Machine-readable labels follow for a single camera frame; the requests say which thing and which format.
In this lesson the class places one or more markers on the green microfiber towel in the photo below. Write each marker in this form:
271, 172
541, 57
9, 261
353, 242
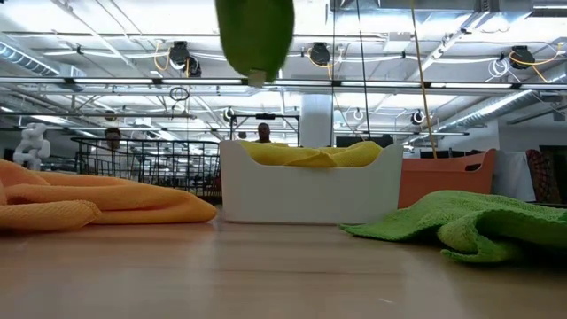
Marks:
257, 35
478, 221

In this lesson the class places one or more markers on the orange microfiber towel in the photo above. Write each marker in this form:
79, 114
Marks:
111, 195

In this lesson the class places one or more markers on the person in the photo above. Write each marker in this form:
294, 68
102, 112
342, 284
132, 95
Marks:
113, 136
264, 132

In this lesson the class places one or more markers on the white plastic basket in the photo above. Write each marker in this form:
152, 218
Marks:
310, 195

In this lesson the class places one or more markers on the white concrete column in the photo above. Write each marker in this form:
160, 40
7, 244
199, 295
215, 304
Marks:
316, 119

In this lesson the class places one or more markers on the black monitor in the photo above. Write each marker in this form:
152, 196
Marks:
350, 141

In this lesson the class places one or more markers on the long ceiling light bar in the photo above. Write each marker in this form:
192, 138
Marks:
199, 81

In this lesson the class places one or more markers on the orange plastic basket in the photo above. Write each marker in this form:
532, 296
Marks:
443, 181

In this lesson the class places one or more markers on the white hanging cloth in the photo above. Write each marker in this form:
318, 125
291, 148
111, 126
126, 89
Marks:
511, 177

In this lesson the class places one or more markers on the white robot figure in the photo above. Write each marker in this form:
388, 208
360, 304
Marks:
31, 146

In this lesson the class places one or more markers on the black metal stand frame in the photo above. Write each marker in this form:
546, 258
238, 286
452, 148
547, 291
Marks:
265, 116

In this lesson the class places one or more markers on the silver ventilation duct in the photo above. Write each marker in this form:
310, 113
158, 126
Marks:
496, 106
26, 57

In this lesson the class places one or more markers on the black aluminum table frame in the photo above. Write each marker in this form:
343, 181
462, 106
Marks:
551, 204

